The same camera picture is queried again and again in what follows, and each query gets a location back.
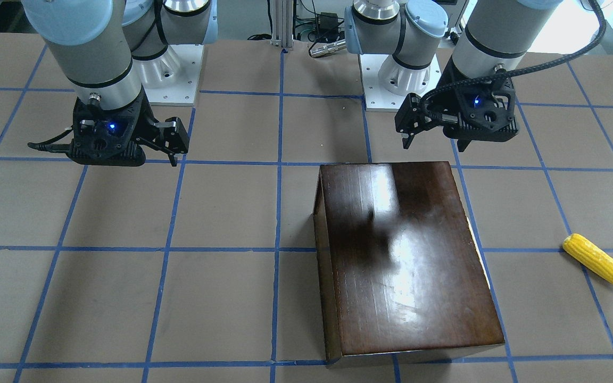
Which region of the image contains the aluminium frame post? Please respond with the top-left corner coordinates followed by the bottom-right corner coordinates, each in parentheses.
top-left (268, 1), bottom-right (296, 52)

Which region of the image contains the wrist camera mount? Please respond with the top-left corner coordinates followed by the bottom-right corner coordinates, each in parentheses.
top-left (443, 78), bottom-right (520, 151)
top-left (66, 99), bottom-right (146, 166)

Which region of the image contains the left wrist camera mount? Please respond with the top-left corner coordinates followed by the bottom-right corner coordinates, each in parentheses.
top-left (443, 78), bottom-right (520, 151)

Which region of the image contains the black braided cable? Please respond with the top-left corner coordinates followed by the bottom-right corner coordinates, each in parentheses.
top-left (421, 0), bottom-right (606, 103)

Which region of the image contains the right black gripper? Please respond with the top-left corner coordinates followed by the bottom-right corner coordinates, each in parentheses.
top-left (123, 85), bottom-right (190, 167)

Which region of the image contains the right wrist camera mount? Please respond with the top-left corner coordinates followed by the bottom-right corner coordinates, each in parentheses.
top-left (66, 99), bottom-right (146, 166)

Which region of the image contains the silver metal cylinder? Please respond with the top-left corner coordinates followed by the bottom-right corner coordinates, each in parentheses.
top-left (309, 39), bottom-right (347, 59)

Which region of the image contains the dark wooden drawer cabinet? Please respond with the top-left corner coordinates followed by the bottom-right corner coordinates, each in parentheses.
top-left (313, 162), bottom-right (504, 368)

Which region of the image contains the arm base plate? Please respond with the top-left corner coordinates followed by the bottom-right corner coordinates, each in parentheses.
top-left (359, 54), bottom-right (441, 112)
top-left (134, 45), bottom-right (206, 106)

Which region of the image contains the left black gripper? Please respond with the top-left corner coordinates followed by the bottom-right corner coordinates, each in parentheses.
top-left (395, 78), bottom-right (504, 153)

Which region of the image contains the yellow corn cob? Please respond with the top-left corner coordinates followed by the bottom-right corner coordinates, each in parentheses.
top-left (562, 233), bottom-right (613, 285)

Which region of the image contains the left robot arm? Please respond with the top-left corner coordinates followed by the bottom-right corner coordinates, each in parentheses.
top-left (344, 1), bottom-right (559, 151)

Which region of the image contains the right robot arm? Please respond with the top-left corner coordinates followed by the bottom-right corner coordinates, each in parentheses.
top-left (22, 1), bottom-right (218, 167)

